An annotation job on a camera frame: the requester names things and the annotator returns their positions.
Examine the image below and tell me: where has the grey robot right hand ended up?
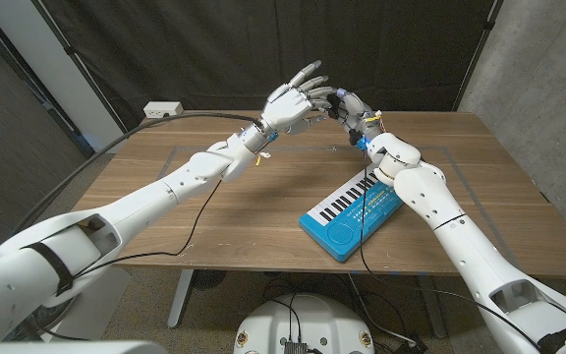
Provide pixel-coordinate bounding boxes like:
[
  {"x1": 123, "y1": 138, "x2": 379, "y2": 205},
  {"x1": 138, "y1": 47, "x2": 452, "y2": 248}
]
[{"x1": 329, "y1": 88, "x2": 385, "y2": 148}]

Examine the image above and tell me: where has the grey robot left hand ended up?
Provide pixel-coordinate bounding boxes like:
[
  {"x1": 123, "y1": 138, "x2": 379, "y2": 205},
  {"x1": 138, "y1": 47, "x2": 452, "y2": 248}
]
[{"x1": 240, "y1": 59, "x2": 337, "y2": 152}]

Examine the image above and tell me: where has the black velcro strap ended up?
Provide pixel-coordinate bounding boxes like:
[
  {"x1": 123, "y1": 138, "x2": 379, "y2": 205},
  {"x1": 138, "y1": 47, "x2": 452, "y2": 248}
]
[{"x1": 325, "y1": 92, "x2": 343, "y2": 119}]

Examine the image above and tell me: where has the blue toy keyboard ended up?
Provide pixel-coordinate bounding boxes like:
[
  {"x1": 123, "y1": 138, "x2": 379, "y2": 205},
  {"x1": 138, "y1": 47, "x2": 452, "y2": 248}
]
[{"x1": 298, "y1": 164, "x2": 405, "y2": 263}]

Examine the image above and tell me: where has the black backdrop curtain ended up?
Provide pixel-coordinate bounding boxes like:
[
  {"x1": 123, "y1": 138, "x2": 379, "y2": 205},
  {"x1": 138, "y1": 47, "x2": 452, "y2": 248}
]
[{"x1": 31, "y1": 0, "x2": 503, "y2": 134}]

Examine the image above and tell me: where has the white power strip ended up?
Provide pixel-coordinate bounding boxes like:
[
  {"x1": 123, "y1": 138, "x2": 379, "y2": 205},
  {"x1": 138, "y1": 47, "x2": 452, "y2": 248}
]
[{"x1": 142, "y1": 100, "x2": 185, "y2": 120}]

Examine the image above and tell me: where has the black backdrop stand pole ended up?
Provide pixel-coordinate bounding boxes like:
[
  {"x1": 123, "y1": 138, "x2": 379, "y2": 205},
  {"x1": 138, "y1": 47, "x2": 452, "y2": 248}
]
[
  {"x1": 452, "y1": 0, "x2": 505, "y2": 112},
  {"x1": 30, "y1": 0, "x2": 131, "y2": 138}
]

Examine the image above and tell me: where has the round black floor object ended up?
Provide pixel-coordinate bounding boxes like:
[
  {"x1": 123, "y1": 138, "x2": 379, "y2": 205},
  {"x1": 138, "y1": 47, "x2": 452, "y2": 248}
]
[{"x1": 192, "y1": 268, "x2": 228, "y2": 291}]

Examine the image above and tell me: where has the white table leg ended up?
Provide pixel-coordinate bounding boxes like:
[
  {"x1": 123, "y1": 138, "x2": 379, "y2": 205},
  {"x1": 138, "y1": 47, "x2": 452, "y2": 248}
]
[
  {"x1": 167, "y1": 268, "x2": 196, "y2": 329},
  {"x1": 416, "y1": 274, "x2": 447, "y2": 339}
]

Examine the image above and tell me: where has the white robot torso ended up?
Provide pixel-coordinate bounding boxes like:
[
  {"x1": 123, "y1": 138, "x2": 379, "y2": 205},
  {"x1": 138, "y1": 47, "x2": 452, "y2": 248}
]
[{"x1": 232, "y1": 293, "x2": 376, "y2": 354}]

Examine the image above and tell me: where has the black power adapter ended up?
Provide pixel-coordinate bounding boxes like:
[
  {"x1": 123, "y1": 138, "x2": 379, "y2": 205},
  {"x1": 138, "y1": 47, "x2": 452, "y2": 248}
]
[{"x1": 393, "y1": 336, "x2": 429, "y2": 354}]

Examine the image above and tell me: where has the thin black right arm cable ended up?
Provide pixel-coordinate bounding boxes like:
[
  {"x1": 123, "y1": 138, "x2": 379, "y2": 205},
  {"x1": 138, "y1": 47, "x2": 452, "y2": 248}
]
[{"x1": 359, "y1": 147, "x2": 544, "y2": 353}]

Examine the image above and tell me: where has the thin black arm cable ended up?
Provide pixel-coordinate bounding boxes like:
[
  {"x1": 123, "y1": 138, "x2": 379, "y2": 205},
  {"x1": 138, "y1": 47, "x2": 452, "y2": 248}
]
[
  {"x1": 359, "y1": 147, "x2": 544, "y2": 353},
  {"x1": 69, "y1": 179, "x2": 223, "y2": 281}
]

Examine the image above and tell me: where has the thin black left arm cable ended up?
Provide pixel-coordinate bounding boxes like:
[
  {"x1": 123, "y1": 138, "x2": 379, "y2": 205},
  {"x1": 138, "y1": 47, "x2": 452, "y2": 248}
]
[{"x1": 69, "y1": 179, "x2": 223, "y2": 281}]

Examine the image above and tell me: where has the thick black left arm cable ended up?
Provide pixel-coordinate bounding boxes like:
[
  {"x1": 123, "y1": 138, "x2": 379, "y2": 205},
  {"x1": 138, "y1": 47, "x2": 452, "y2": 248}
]
[{"x1": 12, "y1": 111, "x2": 262, "y2": 237}]

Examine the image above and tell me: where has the grey floor cable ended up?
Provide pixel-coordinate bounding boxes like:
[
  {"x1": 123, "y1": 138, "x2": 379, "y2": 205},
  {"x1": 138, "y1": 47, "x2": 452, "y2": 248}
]
[{"x1": 347, "y1": 273, "x2": 416, "y2": 344}]

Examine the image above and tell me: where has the black torso cable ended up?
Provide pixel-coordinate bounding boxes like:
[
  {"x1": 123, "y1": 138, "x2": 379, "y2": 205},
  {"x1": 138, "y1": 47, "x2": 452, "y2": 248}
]
[{"x1": 267, "y1": 293, "x2": 304, "y2": 341}]

